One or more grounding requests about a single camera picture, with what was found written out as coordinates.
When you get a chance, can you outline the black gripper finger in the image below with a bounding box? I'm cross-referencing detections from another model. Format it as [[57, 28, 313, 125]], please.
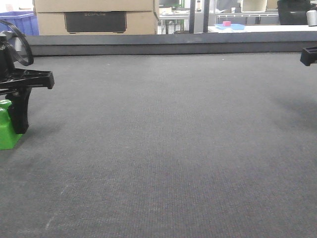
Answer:
[[5, 87, 32, 134]]

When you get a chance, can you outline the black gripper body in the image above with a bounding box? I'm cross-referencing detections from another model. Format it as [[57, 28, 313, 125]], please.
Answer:
[[0, 31, 54, 95]]

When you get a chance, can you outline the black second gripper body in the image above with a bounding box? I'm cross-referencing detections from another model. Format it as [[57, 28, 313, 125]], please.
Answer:
[[300, 47, 317, 66]]

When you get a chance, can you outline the green block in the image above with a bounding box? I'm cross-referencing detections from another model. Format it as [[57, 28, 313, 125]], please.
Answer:
[[0, 99, 22, 150]]

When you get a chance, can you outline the dark blue storage bin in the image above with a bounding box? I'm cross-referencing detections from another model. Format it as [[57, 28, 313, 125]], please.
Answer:
[[0, 11, 39, 36]]

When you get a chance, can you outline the white plastic bin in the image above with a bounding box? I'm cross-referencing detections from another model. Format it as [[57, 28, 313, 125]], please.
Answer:
[[241, 0, 267, 13]]

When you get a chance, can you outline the black office chair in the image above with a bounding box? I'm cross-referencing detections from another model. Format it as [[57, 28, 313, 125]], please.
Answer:
[[277, 0, 311, 25]]

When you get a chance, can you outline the large brown cardboard box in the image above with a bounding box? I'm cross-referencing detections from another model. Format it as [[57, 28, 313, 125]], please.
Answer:
[[33, 0, 159, 35]]

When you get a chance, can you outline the light blue flat tray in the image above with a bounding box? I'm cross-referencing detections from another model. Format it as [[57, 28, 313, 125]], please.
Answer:
[[214, 23, 245, 31]]

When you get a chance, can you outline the small pink cube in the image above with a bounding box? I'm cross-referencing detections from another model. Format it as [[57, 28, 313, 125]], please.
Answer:
[[222, 21, 231, 27]]

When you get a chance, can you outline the white table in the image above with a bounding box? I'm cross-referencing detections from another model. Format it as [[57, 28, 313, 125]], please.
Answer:
[[208, 25, 317, 33]]

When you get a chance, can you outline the black conveyor side rail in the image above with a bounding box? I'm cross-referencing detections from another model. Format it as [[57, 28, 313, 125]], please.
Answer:
[[26, 31, 317, 57]]

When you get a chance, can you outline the black ribbed cable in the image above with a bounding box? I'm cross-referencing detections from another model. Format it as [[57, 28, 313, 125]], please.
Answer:
[[0, 19, 35, 66]]

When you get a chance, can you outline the black vertical post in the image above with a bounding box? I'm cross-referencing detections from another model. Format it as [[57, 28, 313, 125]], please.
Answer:
[[203, 0, 210, 33]]

